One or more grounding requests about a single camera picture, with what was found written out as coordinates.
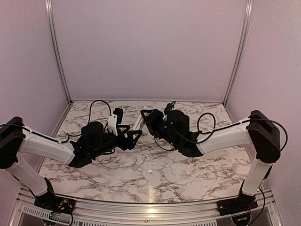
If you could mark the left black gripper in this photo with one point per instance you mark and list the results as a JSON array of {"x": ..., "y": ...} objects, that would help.
[{"x": 130, "y": 143}]

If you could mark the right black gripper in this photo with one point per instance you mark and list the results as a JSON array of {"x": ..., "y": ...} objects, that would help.
[{"x": 152, "y": 119}]

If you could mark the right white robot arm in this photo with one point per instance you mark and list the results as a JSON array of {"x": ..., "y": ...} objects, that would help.
[{"x": 256, "y": 130}]

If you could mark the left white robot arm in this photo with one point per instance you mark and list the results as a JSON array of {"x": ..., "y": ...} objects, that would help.
[{"x": 16, "y": 138}]

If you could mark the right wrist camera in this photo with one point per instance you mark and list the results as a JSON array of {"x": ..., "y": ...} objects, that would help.
[{"x": 168, "y": 108}]

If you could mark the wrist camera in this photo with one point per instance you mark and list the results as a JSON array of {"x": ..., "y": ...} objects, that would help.
[
  {"x": 168, "y": 108},
  {"x": 114, "y": 120}
]

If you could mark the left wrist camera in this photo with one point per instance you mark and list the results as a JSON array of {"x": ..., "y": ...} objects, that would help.
[{"x": 114, "y": 120}]

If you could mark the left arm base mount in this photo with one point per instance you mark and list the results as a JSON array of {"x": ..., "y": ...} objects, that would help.
[{"x": 56, "y": 204}]

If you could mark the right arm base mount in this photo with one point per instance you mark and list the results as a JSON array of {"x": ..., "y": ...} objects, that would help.
[{"x": 236, "y": 205}]

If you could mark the front aluminium rail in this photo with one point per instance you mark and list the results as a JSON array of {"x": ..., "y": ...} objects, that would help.
[{"x": 103, "y": 213}]

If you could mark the right aluminium frame post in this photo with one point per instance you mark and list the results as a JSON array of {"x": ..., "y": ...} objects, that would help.
[{"x": 240, "y": 51}]

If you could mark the aluminium frame post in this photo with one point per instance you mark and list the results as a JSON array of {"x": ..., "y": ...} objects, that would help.
[
  {"x": 55, "y": 46},
  {"x": 240, "y": 51}
]

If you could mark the left aluminium frame post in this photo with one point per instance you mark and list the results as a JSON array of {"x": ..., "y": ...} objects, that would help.
[{"x": 55, "y": 46}]

